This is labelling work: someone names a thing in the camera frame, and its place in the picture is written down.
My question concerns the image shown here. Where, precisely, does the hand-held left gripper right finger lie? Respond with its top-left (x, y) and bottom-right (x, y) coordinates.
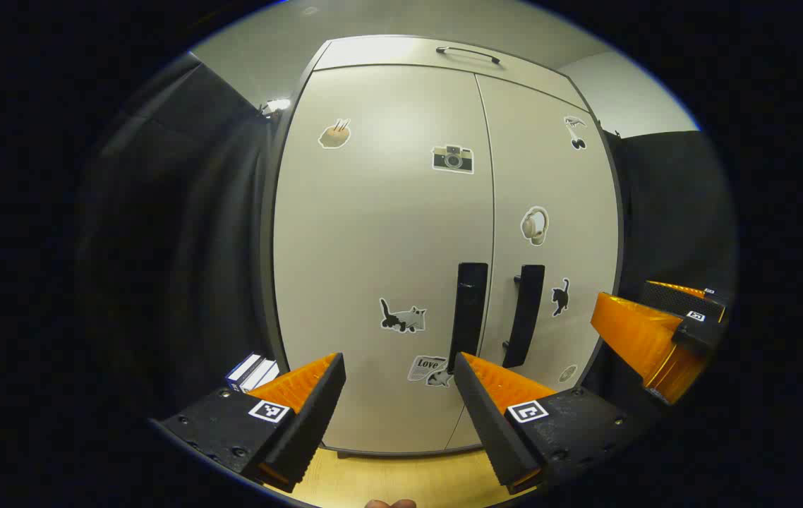
top-left (453, 351), bottom-right (656, 495)

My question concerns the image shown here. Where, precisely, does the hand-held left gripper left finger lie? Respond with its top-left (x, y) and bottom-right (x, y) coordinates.
top-left (151, 351), bottom-right (347, 493)

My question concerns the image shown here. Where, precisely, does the black door handle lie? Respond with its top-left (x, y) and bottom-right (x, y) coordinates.
top-left (502, 265), bottom-right (545, 369)
top-left (447, 262), bottom-right (489, 375)

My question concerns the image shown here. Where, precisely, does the white shoe cabinet door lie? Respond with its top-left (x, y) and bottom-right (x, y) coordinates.
top-left (476, 73), bottom-right (621, 451)
top-left (273, 65), bottom-right (495, 456)

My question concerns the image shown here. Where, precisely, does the white double-door shoe cabinet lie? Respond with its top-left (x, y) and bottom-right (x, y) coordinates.
top-left (259, 34), bottom-right (624, 458)

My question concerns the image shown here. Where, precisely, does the black backdrop cloth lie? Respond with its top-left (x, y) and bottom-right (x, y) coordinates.
top-left (73, 53), bottom-right (289, 424)
top-left (603, 129), bottom-right (737, 396)

